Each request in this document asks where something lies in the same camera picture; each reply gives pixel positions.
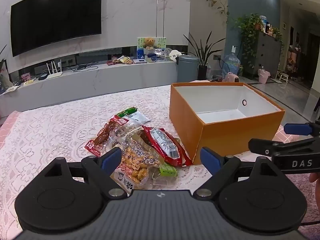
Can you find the wall socket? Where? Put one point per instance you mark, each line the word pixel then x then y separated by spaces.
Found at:
pixel 217 57

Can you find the trailing green plant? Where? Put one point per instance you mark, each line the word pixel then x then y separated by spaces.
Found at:
pixel 250 30

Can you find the white router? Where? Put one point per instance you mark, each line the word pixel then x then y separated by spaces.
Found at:
pixel 53 76

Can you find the pile of snack packets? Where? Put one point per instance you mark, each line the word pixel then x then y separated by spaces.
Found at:
pixel 123 60

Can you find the brown meat packet red label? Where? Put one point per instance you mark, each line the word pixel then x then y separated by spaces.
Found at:
pixel 103 135

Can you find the person's right hand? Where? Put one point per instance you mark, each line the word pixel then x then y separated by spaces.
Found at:
pixel 314 178

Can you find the red snack packet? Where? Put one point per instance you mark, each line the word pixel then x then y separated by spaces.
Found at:
pixel 162 142

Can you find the green sausage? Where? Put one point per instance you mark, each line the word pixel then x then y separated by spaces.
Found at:
pixel 127 112

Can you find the yellow peanut snack packet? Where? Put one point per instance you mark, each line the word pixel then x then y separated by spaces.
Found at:
pixel 135 165

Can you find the yellow papers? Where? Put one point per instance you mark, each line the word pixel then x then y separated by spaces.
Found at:
pixel 28 81

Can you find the digital scale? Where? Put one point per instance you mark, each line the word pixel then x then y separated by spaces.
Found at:
pixel 138 60

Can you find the clear packet brown snacks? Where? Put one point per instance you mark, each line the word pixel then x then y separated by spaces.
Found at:
pixel 120 135

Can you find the white snack packet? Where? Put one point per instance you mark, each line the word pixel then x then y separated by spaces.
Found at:
pixel 138 118

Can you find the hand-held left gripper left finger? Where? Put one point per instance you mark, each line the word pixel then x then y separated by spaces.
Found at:
pixel 111 158

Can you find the blue water jug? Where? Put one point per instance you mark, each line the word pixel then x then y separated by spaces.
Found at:
pixel 231 65

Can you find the grey trash bin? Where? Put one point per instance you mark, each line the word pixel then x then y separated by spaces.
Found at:
pixel 187 67

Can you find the white round socket hub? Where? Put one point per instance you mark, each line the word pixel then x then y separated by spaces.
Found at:
pixel 173 54

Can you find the pink bucket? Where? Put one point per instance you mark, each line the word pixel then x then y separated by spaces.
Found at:
pixel 264 76

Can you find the small green candy packet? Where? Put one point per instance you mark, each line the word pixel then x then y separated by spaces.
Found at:
pixel 168 171

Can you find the blue carton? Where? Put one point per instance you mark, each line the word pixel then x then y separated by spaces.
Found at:
pixel 140 53

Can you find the white stool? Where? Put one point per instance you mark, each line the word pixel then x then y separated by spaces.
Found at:
pixel 283 76

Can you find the potted plant black pot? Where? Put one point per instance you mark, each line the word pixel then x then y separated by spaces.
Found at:
pixel 202 72

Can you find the pink heater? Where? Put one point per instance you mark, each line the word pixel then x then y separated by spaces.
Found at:
pixel 231 78

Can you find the orange cardboard box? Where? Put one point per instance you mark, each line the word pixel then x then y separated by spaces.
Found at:
pixel 225 135

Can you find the grey television console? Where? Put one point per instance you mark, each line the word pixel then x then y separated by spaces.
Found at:
pixel 112 77

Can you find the black television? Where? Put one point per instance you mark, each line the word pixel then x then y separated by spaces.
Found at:
pixel 55 17

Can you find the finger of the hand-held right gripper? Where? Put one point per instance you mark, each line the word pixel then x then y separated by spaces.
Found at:
pixel 262 147
pixel 297 129

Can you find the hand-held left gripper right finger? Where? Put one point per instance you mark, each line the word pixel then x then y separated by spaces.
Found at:
pixel 210 158

